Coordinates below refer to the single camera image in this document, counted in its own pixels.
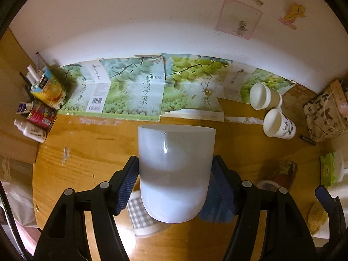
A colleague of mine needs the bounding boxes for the bamboo print paper cup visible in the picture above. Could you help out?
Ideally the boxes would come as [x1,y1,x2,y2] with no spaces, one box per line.
[263,109,296,140]

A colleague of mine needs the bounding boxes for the checkered paper cup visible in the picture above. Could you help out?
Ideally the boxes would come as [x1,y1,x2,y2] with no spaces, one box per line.
[126,190,166,238]

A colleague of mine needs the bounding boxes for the white ceramic cup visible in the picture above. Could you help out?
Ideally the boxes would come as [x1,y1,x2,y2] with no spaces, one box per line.
[138,124,216,224]

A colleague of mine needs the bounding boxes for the orange juice carton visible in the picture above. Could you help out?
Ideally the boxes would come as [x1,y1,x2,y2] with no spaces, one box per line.
[30,67,67,110]

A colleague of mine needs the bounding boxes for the white cream tube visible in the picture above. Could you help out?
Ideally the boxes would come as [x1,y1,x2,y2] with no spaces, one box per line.
[16,102,34,114]

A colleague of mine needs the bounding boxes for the pink square wall sticker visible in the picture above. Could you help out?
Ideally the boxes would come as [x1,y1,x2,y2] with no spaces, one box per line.
[215,0,263,40]

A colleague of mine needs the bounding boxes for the green grape cardboard sheet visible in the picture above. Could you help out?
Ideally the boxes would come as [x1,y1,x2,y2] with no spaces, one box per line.
[54,54,294,122]

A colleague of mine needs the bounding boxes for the yellow cartoon mug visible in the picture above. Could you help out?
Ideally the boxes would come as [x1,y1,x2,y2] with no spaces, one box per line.
[307,202,328,235]

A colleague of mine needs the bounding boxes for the dark printed plastic cup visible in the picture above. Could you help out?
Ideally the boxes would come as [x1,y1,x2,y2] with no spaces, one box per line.
[257,160,298,191]

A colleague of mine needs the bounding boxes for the yellow duck wall sticker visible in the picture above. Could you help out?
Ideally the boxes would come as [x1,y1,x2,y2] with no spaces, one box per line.
[278,3,306,30]

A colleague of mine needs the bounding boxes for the black pen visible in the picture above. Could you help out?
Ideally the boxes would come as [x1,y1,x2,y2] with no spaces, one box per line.
[300,135,316,146]

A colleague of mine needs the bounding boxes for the brown sleeve paper cup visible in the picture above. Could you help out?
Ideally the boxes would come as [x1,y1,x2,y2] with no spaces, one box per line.
[249,82,283,110]

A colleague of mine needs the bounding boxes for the white spray bottle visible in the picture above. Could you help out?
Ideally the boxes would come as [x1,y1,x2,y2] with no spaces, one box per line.
[13,119,47,143]

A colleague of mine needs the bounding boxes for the red cylindrical can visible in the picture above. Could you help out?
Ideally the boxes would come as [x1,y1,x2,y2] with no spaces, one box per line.
[26,100,56,130]

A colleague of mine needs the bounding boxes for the letter print fabric bag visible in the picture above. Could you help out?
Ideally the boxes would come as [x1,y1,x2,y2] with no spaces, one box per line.
[303,80,347,143]

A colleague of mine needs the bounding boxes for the green tissue pack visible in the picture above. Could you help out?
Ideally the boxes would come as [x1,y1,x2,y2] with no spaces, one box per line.
[320,153,336,187]

